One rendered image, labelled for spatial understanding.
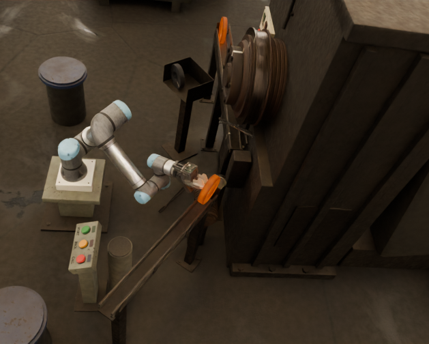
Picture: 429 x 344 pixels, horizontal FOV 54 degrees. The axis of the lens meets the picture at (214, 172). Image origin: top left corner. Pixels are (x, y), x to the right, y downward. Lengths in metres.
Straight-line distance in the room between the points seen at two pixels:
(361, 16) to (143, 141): 2.13
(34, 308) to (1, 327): 0.15
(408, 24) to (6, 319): 1.96
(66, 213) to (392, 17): 2.11
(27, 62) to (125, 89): 0.85
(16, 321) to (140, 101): 2.04
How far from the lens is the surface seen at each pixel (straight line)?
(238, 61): 1.99
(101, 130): 2.05
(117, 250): 2.11
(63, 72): 3.12
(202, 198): 1.96
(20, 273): 2.71
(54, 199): 2.57
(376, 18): 1.50
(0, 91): 3.70
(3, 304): 2.17
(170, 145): 3.21
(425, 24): 1.58
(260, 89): 1.91
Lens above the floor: 2.39
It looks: 50 degrees down
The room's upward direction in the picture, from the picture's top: 15 degrees clockwise
